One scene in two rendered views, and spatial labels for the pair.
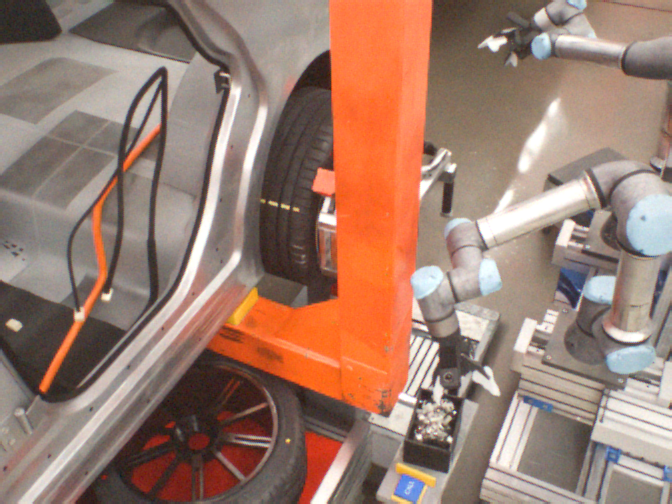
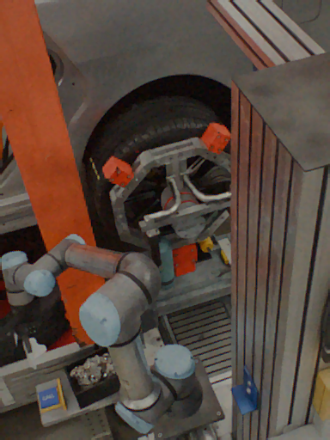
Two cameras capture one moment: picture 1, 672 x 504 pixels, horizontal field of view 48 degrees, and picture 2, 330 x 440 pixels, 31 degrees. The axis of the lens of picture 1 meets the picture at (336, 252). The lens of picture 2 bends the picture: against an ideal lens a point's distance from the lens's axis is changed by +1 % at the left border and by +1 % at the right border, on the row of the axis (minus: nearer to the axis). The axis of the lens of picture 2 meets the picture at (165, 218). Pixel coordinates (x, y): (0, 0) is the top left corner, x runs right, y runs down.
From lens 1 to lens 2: 1.61 m
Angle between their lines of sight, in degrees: 35
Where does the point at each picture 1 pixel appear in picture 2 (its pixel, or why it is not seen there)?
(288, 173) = (106, 150)
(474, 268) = (30, 271)
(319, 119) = (146, 123)
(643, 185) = (112, 284)
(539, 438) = not seen: outside the picture
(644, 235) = (83, 320)
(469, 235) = (61, 249)
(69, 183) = not seen: hidden behind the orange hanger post
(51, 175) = not seen: hidden behind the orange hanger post
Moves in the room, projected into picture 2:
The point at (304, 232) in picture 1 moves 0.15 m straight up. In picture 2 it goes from (99, 195) to (92, 167)
